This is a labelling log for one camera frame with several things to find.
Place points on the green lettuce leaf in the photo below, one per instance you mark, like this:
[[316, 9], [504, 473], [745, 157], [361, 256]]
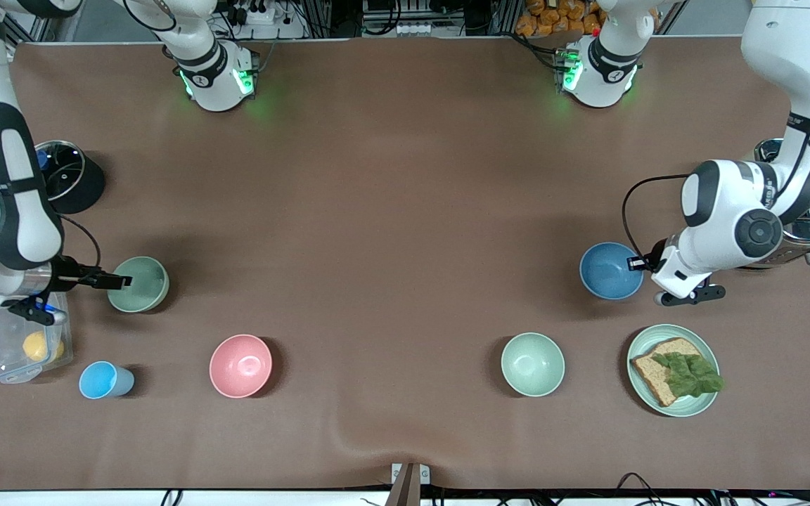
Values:
[[690, 374]]

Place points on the white power strip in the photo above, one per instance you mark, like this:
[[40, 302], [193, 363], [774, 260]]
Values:
[[259, 14]]

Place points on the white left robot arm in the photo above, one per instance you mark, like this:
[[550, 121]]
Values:
[[728, 204]]

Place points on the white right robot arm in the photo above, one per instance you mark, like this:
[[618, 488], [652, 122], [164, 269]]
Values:
[[18, 225]]

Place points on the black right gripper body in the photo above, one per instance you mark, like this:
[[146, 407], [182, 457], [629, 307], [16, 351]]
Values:
[[67, 274]]

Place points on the pink bowl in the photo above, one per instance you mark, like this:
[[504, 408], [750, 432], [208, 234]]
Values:
[[240, 365]]

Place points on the pale green plate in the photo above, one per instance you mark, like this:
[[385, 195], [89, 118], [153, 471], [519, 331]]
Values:
[[693, 406]]

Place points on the yellow lemon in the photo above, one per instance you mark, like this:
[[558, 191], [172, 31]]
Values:
[[36, 346]]

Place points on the aluminium profile bracket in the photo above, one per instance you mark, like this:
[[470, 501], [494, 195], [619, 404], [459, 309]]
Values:
[[406, 485]]

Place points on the clear plastic container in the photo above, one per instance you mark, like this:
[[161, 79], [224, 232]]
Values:
[[4, 351]]

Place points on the blue bowl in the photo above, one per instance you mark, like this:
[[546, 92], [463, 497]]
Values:
[[609, 274]]

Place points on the sage green bowl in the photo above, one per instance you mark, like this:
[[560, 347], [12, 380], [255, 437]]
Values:
[[145, 288]]

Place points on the orange snack bag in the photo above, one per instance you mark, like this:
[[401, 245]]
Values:
[[553, 17]]

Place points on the blue cup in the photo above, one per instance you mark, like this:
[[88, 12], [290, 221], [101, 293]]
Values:
[[99, 380]]

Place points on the brown bread slice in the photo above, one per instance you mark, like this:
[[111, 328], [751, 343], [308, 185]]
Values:
[[651, 379]]

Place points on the glass lid blue knob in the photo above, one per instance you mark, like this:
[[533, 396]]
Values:
[[64, 169]]

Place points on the pale mint bowl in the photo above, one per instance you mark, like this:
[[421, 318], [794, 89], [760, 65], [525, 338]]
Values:
[[533, 364]]

